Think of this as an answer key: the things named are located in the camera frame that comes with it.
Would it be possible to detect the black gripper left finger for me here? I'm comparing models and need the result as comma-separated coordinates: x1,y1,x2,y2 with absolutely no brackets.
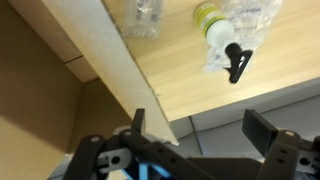
62,109,214,180

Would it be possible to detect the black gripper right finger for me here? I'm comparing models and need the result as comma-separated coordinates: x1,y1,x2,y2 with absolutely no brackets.
242,109,320,180

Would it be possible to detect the small clear plastic bag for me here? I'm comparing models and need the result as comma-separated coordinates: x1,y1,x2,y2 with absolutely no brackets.
122,0,164,38

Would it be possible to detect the large clear air pillow strip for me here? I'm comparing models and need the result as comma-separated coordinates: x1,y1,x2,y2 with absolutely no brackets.
204,0,283,71

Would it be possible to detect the white yellow spray bottle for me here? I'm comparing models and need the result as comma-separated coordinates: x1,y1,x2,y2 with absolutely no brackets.
193,2,253,84

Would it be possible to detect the brown cardboard box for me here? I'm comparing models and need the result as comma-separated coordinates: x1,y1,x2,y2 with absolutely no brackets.
0,0,177,180

